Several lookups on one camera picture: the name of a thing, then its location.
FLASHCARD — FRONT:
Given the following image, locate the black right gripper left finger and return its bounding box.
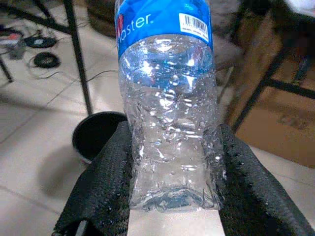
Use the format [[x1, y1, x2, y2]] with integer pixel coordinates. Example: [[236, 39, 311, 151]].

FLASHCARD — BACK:
[[53, 120, 135, 236]]

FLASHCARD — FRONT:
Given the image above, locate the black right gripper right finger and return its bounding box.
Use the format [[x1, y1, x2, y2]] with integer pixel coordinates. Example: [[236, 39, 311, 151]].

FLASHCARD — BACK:
[[204, 124, 315, 236]]

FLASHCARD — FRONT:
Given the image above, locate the clear blue-label plastic bottle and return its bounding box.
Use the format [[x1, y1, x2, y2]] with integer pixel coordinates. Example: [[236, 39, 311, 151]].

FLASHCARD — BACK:
[[114, 0, 223, 212]]

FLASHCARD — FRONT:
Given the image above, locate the black rubbish bin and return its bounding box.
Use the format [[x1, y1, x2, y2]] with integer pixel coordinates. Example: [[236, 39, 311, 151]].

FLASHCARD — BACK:
[[71, 111, 128, 165]]

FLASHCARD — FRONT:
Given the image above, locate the large brown cardboard box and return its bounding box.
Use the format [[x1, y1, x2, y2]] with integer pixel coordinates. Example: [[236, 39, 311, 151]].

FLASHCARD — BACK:
[[225, 9, 315, 169]]

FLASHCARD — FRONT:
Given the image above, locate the grey table with black legs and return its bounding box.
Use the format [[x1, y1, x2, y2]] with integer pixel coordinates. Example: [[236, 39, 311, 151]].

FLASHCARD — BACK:
[[0, 0, 94, 116]]

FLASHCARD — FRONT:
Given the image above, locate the power strip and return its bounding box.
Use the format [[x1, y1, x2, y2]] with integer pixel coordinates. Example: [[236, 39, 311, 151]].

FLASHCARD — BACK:
[[0, 30, 28, 59]]

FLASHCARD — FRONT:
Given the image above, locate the black metal frame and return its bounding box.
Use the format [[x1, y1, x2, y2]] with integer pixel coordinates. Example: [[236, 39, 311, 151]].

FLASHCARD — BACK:
[[231, 0, 315, 133]]

